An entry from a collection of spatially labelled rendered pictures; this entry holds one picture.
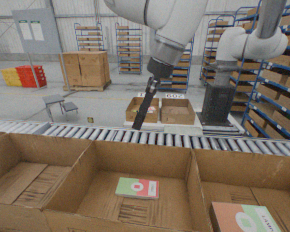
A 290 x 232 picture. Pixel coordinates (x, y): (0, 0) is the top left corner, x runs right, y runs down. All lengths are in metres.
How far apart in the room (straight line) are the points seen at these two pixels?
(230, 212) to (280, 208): 0.24
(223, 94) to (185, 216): 1.00
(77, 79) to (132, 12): 4.70
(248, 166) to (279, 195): 0.16
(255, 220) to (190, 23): 0.56
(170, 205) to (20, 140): 0.68
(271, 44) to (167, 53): 0.91
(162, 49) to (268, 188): 0.67
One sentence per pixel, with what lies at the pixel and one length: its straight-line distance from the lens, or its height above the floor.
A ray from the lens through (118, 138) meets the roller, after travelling 1.18.
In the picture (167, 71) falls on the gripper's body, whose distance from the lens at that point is 0.46.
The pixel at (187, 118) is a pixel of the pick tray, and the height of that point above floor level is 0.81.
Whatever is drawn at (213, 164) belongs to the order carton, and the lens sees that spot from 0.67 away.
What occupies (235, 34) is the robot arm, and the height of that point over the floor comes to 1.44.
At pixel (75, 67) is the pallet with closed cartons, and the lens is 5.03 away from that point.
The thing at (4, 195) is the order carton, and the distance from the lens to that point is 0.83.
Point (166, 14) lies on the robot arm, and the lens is 0.44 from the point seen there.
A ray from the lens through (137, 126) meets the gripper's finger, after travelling 0.53.
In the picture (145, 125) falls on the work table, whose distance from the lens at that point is 1.32.
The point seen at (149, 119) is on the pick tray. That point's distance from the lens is 1.34.
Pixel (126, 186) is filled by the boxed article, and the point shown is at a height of 0.90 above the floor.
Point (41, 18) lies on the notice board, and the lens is 4.92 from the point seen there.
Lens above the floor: 1.41
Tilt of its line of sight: 27 degrees down
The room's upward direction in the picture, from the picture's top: straight up
